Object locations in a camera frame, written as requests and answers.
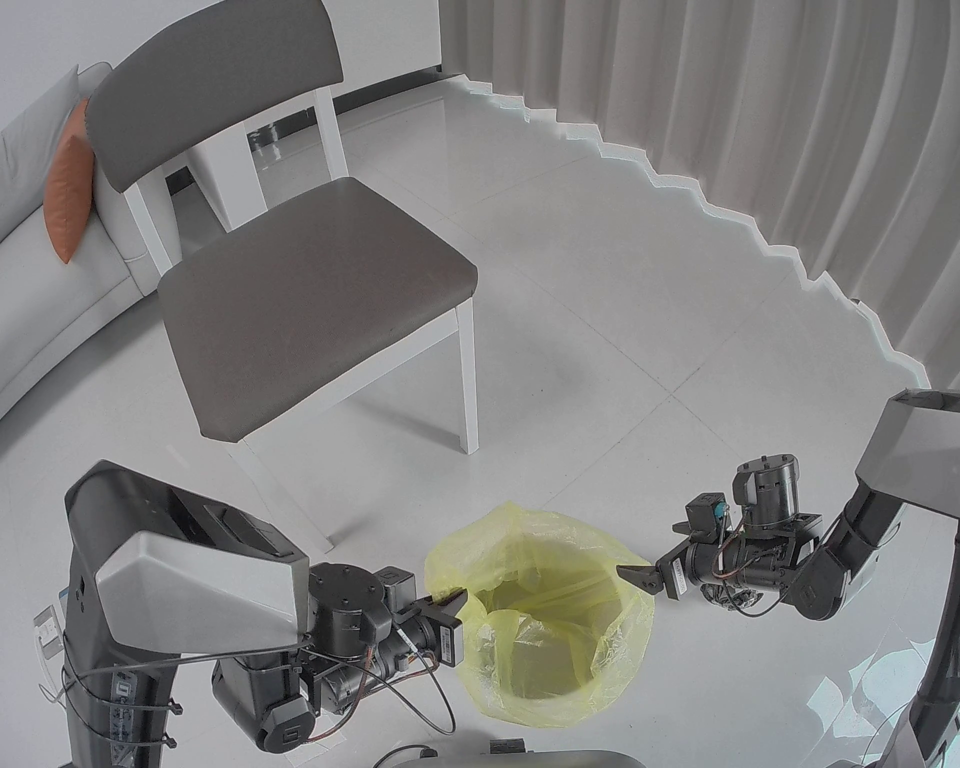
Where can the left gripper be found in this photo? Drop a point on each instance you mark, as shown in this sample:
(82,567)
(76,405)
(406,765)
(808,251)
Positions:
(450,637)

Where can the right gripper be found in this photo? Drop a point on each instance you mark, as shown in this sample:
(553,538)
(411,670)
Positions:
(675,574)

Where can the yellow plastic bag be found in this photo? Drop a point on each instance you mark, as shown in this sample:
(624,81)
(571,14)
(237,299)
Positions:
(525,529)

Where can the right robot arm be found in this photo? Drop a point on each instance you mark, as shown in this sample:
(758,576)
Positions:
(911,457)

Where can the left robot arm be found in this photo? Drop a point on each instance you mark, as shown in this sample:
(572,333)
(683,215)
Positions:
(195,570)

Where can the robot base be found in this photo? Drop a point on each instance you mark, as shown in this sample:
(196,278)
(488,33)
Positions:
(585,759)

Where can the white trash bin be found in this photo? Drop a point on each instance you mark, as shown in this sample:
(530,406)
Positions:
(547,667)

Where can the grey white-legged chair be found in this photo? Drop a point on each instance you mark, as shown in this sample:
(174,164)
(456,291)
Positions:
(300,300)

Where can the beige curtain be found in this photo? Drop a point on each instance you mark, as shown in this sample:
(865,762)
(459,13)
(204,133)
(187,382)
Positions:
(750,112)

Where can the light grey sofa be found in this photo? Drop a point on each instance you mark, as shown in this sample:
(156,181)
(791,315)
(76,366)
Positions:
(45,322)

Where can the orange pillow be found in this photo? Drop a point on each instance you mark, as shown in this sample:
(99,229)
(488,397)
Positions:
(67,187)

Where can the grey cushion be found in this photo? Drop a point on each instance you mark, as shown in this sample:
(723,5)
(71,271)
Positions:
(30,150)

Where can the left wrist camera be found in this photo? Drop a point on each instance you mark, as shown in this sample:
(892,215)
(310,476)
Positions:
(394,585)

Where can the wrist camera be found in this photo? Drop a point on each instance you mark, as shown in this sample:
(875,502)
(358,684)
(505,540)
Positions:
(394,585)
(705,514)

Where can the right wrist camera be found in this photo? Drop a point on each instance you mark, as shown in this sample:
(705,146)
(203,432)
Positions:
(705,514)

